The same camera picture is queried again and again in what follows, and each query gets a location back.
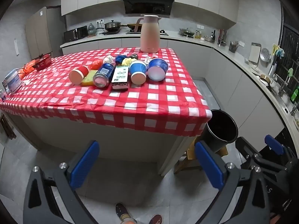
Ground red white checkered tablecloth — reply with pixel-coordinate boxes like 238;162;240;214
0;47;212;138

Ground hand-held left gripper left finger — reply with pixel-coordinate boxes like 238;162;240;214
23;141;101;224

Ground white cutting board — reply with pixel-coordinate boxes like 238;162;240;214
248;42;261;63

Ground blue drink can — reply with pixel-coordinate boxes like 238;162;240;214
93;63;115;88

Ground red paper cup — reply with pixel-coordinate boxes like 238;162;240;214
69;66;90;86

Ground blue paper cup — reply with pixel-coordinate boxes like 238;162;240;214
129;60;147;85

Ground person's shoe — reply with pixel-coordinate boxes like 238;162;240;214
149;213;164;224
115;203;131;224

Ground black gas cooktop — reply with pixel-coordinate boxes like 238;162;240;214
126;29;169;36

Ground black plastic bucket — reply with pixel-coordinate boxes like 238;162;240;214
204;109;239;153

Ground clear plastic container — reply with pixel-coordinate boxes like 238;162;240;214
2;69;22;94

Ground person's left shoe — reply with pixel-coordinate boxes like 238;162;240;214
115;203;131;224

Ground dark wooden furniture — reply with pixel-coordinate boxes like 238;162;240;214
0;113;17;140

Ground black window grille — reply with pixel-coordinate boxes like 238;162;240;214
276;5;299;98

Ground yellow green sponge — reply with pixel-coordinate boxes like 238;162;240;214
81;70;98;86

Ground kitchen utensil holder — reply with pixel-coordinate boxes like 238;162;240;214
218;29;227;46

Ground pink thermos jug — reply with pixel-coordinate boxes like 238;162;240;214
135;15;160;53

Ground wooden stool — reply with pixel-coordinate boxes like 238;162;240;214
173;142;228;174

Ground black white snack packet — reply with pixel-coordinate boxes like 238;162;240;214
111;66;130;91

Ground steel pan with lid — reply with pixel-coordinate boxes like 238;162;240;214
179;28;195;38

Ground black range hood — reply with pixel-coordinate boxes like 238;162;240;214
121;0;175;16

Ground green detergent bottle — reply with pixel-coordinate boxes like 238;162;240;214
290;87;299;102

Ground steel sink faucet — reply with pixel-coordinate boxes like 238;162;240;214
273;73;289;97

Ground black pot with lid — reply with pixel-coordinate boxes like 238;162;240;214
104;20;122;32

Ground beige refrigerator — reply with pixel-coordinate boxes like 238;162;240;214
25;7;64;60

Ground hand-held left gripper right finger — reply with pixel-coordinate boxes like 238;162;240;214
195;141;272;224

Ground red box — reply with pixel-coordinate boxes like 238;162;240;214
33;54;52;70

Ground yellow blue rubber gloves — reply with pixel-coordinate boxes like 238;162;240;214
272;44;284;59

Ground round steel strainer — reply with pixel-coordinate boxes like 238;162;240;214
260;48;271;62

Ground black microwave oven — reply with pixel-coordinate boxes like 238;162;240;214
64;26;87;43

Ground blue paper bowl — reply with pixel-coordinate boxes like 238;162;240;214
147;58;168;82

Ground person's right shoe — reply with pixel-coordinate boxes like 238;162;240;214
149;213;164;224

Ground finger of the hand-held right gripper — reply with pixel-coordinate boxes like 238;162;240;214
235;137;288;173
265;135;299;166

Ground orange net bag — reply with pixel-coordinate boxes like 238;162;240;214
18;61;38;78

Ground orange cloth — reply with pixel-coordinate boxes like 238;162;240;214
90;59;104;70

